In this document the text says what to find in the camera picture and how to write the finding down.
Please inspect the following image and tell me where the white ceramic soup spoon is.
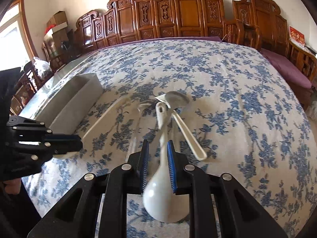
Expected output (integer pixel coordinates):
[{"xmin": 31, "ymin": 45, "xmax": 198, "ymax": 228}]
[{"xmin": 142, "ymin": 102, "xmax": 191, "ymax": 224}]

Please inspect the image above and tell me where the long white plastic utensil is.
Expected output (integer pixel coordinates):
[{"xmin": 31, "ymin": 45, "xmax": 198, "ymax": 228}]
[{"xmin": 82, "ymin": 95, "xmax": 131, "ymax": 141}]

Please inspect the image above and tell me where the person's left hand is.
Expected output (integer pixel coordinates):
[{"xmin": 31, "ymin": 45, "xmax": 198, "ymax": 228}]
[{"xmin": 3, "ymin": 178, "xmax": 21, "ymax": 195}]

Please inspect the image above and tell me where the wooden side chair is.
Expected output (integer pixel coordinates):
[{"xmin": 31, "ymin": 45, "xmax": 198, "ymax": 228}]
[{"xmin": 10, "ymin": 61, "xmax": 42, "ymax": 115}]

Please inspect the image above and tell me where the white plastic bag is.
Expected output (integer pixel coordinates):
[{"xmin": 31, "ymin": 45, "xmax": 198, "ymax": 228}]
[{"xmin": 33, "ymin": 57, "xmax": 52, "ymax": 80}]

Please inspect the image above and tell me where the blue floral tablecloth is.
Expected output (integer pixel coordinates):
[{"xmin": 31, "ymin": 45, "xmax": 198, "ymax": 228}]
[{"xmin": 21, "ymin": 38, "xmax": 317, "ymax": 238}]

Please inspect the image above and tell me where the cardboard boxes stack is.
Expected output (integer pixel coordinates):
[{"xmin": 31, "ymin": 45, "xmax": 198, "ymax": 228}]
[{"xmin": 44, "ymin": 11, "xmax": 70, "ymax": 57}]

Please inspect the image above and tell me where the purple sofa cushion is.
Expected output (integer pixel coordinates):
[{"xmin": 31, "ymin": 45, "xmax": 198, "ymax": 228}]
[{"xmin": 260, "ymin": 48, "xmax": 312, "ymax": 89}]

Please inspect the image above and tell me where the carved wooden sofa back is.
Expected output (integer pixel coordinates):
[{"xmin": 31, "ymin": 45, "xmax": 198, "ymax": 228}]
[{"xmin": 75, "ymin": 0, "xmax": 316, "ymax": 80}]

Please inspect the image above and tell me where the red card on armrest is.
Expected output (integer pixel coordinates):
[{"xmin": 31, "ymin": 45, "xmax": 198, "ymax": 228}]
[{"xmin": 289, "ymin": 26, "xmax": 305, "ymax": 48}]

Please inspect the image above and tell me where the metal spoon white handle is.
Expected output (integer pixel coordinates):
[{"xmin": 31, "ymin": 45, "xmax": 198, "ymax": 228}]
[{"xmin": 155, "ymin": 91, "xmax": 207, "ymax": 161}]

